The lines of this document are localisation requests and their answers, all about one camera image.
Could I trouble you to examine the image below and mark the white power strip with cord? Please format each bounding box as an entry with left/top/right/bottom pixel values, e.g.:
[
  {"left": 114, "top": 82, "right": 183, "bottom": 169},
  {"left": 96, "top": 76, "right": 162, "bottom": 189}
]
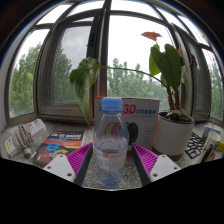
[{"left": 4, "top": 118, "right": 47, "bottom": 158}]

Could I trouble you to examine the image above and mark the clear blue-capped water bottle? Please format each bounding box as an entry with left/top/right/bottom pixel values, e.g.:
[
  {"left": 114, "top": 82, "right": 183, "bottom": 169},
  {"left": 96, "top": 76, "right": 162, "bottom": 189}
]
[{"left": 93, "top": 96, "right": 130, "bottom": 190}]

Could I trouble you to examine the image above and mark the potted plant in white pot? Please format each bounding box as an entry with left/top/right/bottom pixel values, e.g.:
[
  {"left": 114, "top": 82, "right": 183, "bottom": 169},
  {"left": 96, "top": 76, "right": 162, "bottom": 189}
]
[{"left": 69, "top": 31, "right": 199, "bottom": 162}]

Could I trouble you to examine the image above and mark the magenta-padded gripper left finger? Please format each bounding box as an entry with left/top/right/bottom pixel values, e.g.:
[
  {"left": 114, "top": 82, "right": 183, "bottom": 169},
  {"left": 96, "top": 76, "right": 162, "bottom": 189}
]
[{"left": 42, "top": 142, "right": 94, "bottom": 187}]

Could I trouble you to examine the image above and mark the white printed cardboard box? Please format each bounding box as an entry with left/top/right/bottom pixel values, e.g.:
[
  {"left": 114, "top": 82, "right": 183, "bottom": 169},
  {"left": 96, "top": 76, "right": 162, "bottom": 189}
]
[{"left": 94, "top": 96, "right": 161, "bottom": 155}]

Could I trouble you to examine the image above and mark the black and white patterned mat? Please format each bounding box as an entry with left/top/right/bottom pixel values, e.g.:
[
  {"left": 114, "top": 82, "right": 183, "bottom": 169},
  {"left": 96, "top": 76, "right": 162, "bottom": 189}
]
[{"left": 184, "top": 131, "right": 206, "bottom": 160}]

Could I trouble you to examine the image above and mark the light blue colourful box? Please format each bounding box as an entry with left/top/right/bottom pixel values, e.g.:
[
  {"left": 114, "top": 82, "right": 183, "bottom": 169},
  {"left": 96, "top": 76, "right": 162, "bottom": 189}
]
[{"left": 201, "top": 124, "right": 222, "bottom": 141}]

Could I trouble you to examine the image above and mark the dark colourful printed booklet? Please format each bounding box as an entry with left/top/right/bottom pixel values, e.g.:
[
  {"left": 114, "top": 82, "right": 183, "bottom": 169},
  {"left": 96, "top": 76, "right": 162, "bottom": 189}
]
[{"left": 31, "top": 130, "right": 85, "bottom": 168}]

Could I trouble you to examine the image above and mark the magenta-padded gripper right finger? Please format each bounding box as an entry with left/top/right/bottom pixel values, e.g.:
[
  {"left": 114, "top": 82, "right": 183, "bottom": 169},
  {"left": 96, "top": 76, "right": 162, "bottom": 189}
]
[{"left": 130, "top": 143, "right": 181, "bottom": 187}]

